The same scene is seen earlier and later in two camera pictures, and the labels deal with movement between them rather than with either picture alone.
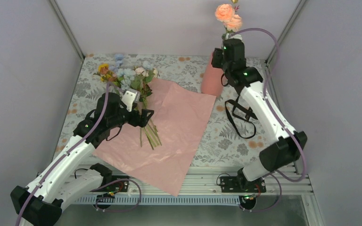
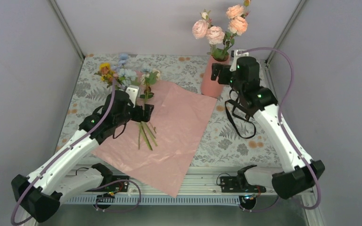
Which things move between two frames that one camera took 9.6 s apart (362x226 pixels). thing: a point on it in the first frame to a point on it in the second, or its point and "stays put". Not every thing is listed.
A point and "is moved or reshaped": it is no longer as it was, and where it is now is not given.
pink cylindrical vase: x=211 y=80 stays put
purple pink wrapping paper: x=160 y=151 stays put
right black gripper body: x=216 y=62 to x=222 y=79
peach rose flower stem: x=226 y=13 is moved or reshaped
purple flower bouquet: x=134 y=79 stays put
